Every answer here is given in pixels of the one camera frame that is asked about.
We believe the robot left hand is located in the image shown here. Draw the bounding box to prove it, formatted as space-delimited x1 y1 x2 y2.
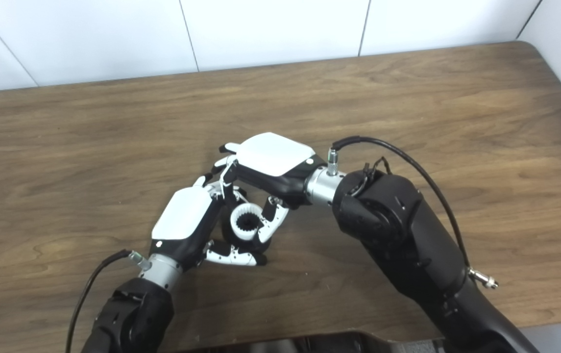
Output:
149 174 268 271

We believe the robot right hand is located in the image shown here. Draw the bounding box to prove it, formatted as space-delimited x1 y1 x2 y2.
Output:
212 132 327 243

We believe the round black part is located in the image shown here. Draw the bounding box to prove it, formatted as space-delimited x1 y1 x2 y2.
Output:
218 196 268 256

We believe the white ring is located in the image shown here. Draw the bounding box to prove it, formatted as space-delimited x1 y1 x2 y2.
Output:
230 204 265 241

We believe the black robot torso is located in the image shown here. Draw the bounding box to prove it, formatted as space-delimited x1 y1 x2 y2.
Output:
177 331 445 353

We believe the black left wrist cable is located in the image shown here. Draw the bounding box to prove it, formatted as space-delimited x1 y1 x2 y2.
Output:
65 249 152 353

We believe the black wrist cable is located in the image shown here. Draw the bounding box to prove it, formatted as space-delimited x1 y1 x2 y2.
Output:
327 136 499 290
65 249 152 353

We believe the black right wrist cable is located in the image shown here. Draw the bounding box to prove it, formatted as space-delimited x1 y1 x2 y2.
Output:
327 136 499 290

